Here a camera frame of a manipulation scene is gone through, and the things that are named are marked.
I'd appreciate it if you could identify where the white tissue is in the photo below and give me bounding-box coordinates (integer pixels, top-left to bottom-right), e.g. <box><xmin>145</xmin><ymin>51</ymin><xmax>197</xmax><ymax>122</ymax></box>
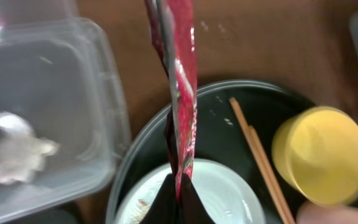
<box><xmin>0</xmin><ymin>111</ymin><xmax>60</xmax><ymax>185</ymax></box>

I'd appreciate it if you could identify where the clear plastic bin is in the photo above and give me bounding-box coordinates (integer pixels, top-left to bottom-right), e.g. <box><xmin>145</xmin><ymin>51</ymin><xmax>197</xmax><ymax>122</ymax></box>
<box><xmin>0</xmin><ymin>0</ymin><xmax>132</xmax><ymax>224</ymax></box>

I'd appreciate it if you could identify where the wooden chopstick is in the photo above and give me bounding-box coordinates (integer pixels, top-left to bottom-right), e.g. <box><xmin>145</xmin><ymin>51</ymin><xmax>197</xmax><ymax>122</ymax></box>
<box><xmin>249</xmin><ymin>126</ymin><xmax>296</xmax><ymax>224</ymax></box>
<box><xmin>229</xmin><ymin>98</ymin><xmax>296</xmax><ymax>224</ymax></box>

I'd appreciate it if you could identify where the yellow bowl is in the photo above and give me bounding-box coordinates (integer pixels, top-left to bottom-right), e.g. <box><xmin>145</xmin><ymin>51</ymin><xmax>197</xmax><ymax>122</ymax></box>
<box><xmin>272</xmin><ymin>106</ymin><xmax>358</xmax><ymax>206</ymax></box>

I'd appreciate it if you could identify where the pink cup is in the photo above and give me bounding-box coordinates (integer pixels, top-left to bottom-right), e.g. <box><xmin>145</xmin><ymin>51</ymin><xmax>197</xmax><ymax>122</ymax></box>
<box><xmin>296</xmin><ymin>202</ymin><xmax>358</xmax><ymax>224</ymax></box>

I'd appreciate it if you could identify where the food scraps pile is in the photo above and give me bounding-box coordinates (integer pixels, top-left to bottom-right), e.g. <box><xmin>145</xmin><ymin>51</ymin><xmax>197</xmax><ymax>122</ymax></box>
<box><xmin>129</xmin><ymin>199</ymin><xmax>152</xmax><ymax>224</ymax></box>

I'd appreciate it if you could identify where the grey plate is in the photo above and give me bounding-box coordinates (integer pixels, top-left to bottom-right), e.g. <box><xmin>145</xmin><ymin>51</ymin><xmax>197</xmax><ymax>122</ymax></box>
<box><xmin>112</xmin><ymin>159</ymin><xmax>266</xmax><ymax>224</ymax></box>

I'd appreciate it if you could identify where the red snack wrapper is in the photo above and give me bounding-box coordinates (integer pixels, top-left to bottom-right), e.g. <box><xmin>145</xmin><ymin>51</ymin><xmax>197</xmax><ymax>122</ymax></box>
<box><xmin>145</xmin><ymin>0</ymin><xmax>198</xmax><ymax>198</ymax></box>

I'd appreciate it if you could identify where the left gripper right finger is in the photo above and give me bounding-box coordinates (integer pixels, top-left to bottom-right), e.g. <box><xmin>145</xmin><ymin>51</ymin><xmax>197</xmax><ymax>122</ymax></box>
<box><xmin>178</xmin><ymin>174</ymin><xmax>214</xmax><ymax>224</ymax></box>

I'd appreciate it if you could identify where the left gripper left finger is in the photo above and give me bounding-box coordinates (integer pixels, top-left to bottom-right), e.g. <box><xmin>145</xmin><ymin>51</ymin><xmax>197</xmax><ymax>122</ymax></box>
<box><xmin>140</xmin><ymin>174</ymin><xmax>177</xmax><ymax>224</ymax></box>

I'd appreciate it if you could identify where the round black serving tray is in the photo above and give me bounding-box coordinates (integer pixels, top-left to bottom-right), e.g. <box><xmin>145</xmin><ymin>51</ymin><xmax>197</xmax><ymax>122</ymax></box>
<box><xmin>106</xmin><ymin>80</ymin><xmax>314</xmax><ymax>223</ymax></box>

